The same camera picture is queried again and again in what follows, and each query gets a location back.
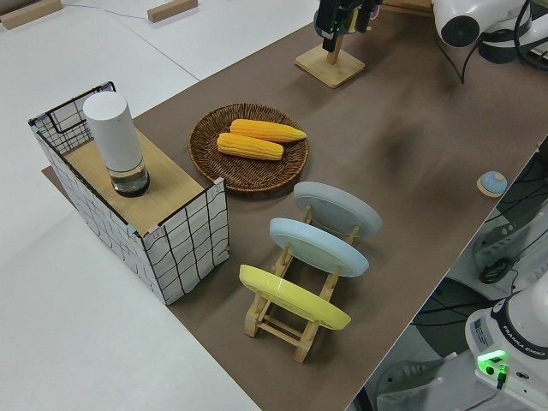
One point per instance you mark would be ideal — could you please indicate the long wooden block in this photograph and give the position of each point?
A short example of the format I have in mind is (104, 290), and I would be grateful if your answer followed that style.
(30, 13)

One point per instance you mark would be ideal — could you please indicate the dark teal mug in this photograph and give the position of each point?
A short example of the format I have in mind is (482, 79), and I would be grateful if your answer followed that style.
(317, 21)

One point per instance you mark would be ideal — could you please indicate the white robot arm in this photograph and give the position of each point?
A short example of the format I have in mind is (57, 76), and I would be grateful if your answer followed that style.
(526, 325)
(449, 8)

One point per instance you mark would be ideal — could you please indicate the brown wicker basket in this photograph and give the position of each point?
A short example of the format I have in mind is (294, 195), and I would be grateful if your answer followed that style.
(248, 175)

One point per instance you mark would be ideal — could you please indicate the wooden plate rack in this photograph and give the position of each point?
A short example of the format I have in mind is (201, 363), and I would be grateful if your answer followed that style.
(278, 329)

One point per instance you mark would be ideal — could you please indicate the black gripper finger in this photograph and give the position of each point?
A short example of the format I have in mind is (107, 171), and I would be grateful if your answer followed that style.
(330, 21)
(364, 15)

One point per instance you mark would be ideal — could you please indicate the light blue plate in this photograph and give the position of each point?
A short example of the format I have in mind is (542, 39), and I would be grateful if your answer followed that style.
(319, 248)

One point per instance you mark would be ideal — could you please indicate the brown table mat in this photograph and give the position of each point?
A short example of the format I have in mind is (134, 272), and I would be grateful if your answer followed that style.
(364, 107)

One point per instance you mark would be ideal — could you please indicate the wooden mug tree stand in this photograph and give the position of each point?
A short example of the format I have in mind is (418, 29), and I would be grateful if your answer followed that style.
(329, 70)

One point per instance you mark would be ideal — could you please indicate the yellow corn cob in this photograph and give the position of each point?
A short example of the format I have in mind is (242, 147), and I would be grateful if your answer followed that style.
(250, 147)
(267, 129)

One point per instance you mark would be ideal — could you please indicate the grey plate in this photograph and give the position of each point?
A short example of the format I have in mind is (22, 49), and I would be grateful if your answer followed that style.
(338, 210)

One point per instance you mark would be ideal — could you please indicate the yellow plate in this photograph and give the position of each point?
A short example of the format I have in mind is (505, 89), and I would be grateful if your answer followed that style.
(295, 299)

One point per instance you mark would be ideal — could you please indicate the cream toaster oven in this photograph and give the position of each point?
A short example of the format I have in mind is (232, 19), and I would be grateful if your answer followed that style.
(543, 43)

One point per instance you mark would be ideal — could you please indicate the white cylinder bottle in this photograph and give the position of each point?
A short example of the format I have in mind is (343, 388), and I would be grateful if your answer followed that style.
(113, 137)

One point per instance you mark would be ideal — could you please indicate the short wooden block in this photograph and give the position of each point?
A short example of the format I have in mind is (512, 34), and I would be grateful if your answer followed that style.
(171, 9)

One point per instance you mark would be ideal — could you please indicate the wooden drawer cabinet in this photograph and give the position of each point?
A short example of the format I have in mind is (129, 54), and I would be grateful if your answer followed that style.
(406, 4)

